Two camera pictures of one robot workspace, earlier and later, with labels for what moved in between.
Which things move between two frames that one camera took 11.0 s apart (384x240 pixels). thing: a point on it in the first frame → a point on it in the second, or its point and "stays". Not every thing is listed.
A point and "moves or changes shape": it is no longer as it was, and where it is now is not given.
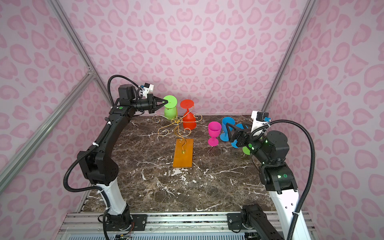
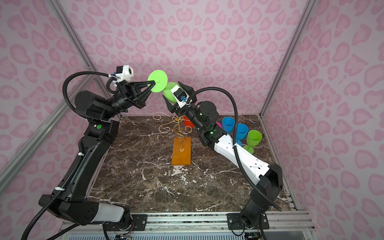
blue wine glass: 225,136 stays
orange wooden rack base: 183,156 stays
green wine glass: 170,111 moves or changes shape
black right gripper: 246,134 → 174,110
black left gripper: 152,107 → 131,96
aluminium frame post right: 299,31 stays
